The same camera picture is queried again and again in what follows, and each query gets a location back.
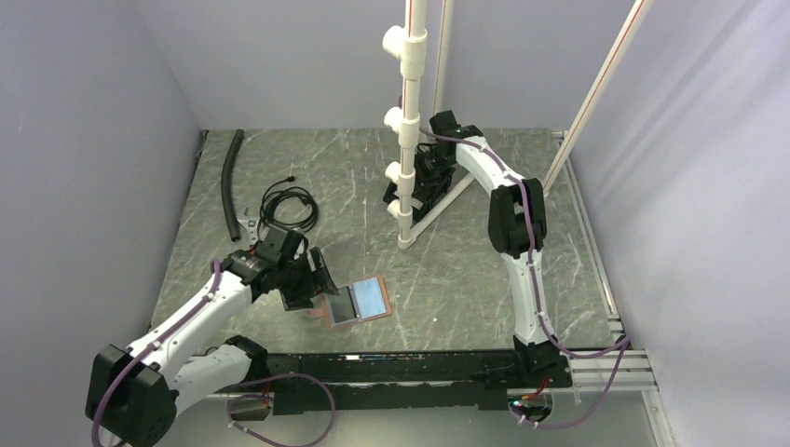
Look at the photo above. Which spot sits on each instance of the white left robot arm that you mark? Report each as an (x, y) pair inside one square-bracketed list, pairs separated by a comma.
[(137, 391)]

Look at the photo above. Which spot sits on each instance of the white pvc pipe frame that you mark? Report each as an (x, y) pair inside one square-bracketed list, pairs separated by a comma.
[(524, 63)]

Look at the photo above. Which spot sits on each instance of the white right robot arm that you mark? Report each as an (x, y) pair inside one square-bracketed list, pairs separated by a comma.
[(516, 227)]

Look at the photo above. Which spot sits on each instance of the black card tray box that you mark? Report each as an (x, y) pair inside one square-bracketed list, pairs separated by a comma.
[(424, 200)]

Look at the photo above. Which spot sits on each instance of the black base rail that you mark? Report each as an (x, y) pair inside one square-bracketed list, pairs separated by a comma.
[(486, 379)]

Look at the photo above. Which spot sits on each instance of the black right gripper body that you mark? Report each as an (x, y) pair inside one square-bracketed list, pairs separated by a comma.
[(429, 166)]

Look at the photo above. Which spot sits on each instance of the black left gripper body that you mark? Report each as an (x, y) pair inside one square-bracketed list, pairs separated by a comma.
[(297, 281)]

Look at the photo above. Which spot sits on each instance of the dark credit card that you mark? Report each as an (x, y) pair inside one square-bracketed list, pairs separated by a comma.
[(341, 307)]

